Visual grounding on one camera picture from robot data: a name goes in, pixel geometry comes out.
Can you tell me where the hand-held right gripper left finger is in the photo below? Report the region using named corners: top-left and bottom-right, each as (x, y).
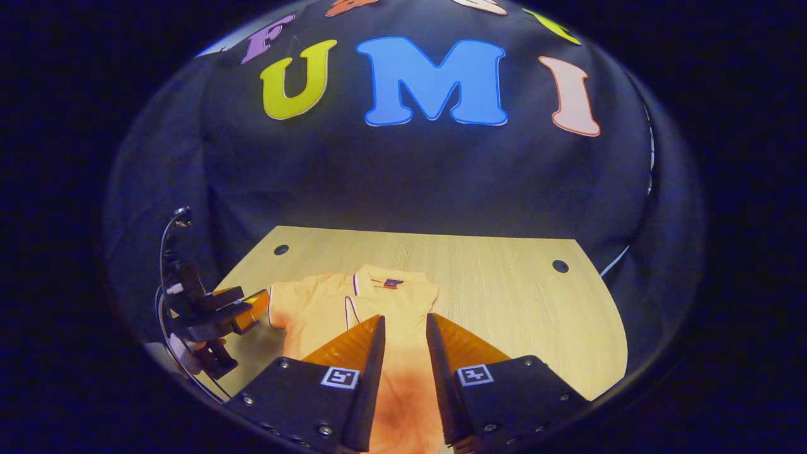
top-left (224, 314), bottom-right (386, 453)

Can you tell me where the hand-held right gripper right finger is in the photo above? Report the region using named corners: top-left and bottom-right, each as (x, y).
top-left (426, 313), bottom-right (590, 453)

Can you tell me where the orange T-shirt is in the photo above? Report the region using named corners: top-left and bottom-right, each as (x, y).
top-left (268, 265), bottom-right (445, 454)

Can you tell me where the black cable with metal plug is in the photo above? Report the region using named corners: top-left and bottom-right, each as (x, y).
top-left (156, 207), bottom-right (229, 404)

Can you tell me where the white cable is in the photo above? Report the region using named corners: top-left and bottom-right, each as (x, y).
top-left (599, 104), bottom-right (658, 279)

